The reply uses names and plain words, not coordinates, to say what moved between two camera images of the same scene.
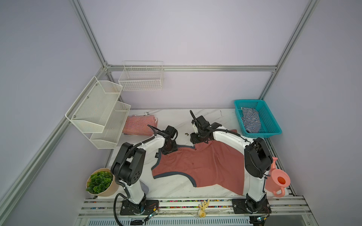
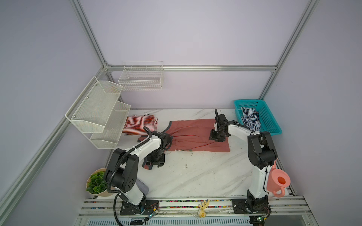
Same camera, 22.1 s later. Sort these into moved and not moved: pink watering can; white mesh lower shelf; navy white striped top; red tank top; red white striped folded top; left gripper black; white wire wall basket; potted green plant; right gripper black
Moved: red tank top; left gripper black; right gripper black
Not moved: pink watering can; white mesh lower shelf; white wire wall basket; potted green plant; navy white striped top; red white striped folded top
